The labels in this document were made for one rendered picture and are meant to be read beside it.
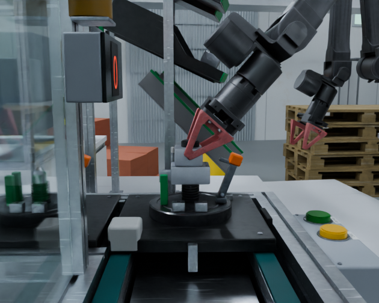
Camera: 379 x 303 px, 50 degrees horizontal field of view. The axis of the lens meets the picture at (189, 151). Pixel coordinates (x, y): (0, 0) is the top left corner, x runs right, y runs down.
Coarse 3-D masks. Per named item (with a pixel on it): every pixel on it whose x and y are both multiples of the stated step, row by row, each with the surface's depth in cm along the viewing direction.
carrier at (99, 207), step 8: (88, 200) 77; (96, 200) 77; (104, 200) 77; (112, 200) 77; (88, 208) 73; (96, 208) 73; (104, 208) 73; (112, 208) 73; (88, 216) 68; (96, 216) 68; (104, 216) 68; (112, 216) 72; (88, 224) 64; (96, 224) 64; (104, 224) 64; (88, 232) 61; (96, 232) 61; (104, 232) 64; (88, 240) 58; (96, 240) 58
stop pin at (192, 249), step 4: (188, 244) 58; (192, 244) 58; (196, 244) 58; (188, 248) 57; (192, 248) 57; (196, 248) 57; (188, 252) 57; (192, 252) 57; (196, 252) 57; (188, 256) 58; (192, 256) 58; (196, 256) 58; (188, 260) 58; (192, 260) 58; (196, 260) 58; (188, 264) 58; (192, 264) 58; (196, 264) 58; (188, 268) 58; (192, 268) 58; (196, 268) 58
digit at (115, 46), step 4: (112, 44) 46; (116, 44) 48; (112, 48) 46; (116, 48) 48; (112, 52) 46; (116, 52) 48; (112, 56) 46; (116, 56) 48; (112, 60) 45; (116, 60) 48; (112, 64) 45; (116, 64) 48; (112, 68) 45; (116, 68) 48; (112, 72) 45; (116, 72) 48; (112, 76) 45; (116, 76) 48; (112, 80) 45; (116, 80) 48; (112, 84) 45; (116, 84) 48; (112, 88) 45; (116, 88) 48; (112, 92) 45; (116, 92) 48
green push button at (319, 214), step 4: (308, 212) 70; (312, 212) 70; (316, 212) 70; (320, 212) 70; (324, 212) 70; (308, 216) 68; (312, 216) 68; (316, 216) 68; (320, 216) 68; (324, 216) 68; (328, 216) 68; (308, 220) 69; (312, 220) 68; (316, 220) 67; (320, 220) 67; (324, 220) 67; (328, 220) 68
